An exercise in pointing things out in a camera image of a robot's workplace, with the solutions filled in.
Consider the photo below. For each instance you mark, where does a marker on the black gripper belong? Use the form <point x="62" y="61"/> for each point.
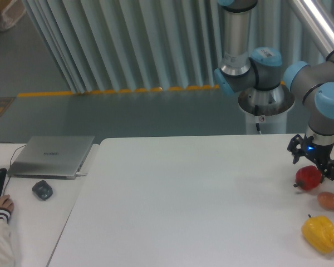
<point x="318" y="154"/>

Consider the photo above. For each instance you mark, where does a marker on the black computer mouse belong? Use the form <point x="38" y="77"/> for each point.
<point x="42" y="190"/>

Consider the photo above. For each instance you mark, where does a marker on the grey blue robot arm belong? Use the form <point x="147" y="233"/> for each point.
<point x="264" y="90"/>

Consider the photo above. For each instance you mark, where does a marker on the white sleeved forearm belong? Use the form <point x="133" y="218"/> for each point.
<point x="6" y="251"/>

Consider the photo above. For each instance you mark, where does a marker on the brown egg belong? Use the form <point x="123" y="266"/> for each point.
<point x="326" y="200"/>

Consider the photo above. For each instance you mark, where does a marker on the silver closed laptop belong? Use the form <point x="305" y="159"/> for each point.
<point x="52" y="157"/>

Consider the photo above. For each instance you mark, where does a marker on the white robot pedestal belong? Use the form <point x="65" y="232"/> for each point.
<point x="265" y="116"/>

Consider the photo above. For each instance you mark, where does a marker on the white folding partition screen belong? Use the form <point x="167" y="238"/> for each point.
<point x="132" y="45"/>

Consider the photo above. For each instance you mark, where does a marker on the cardboard box in plastic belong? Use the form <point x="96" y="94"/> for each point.
<point x="10" y="14"/>

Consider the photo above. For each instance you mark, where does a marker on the red bell pepper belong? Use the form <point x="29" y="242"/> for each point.
<point x="308" y="178"/>

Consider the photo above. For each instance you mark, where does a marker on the yellow bell pepper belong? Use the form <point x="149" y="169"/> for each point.
<point x="319" y="233"/>

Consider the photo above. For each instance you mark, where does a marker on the person's hand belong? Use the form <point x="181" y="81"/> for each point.
<point x="6" y="203"/>

